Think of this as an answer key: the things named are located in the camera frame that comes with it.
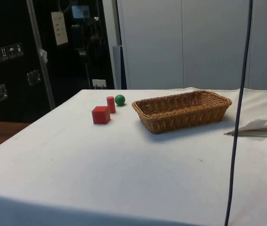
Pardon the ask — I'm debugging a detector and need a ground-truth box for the red cube block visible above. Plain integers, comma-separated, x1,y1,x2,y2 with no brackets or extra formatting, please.
91,105,111,125

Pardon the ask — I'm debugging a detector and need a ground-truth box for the red cylinder block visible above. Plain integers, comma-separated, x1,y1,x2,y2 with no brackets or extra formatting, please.
106,96,117,114

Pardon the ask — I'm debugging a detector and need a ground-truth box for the wicker basket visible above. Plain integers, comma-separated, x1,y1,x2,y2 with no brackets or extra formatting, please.
132,90,233,135

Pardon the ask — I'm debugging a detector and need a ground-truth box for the green ball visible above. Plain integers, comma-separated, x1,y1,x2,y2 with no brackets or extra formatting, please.
114,94,126,106

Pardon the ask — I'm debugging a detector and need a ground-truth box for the pale locker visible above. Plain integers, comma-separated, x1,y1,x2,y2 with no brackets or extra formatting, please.
248,0,267,90
181,0,251,90
117,0,183,90

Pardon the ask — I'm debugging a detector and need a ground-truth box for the black cabinet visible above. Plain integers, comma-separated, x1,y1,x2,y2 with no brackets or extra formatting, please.
0,0,116,124

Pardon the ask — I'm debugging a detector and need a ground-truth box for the black cable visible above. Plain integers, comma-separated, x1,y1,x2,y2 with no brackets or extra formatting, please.
224,0,253,226

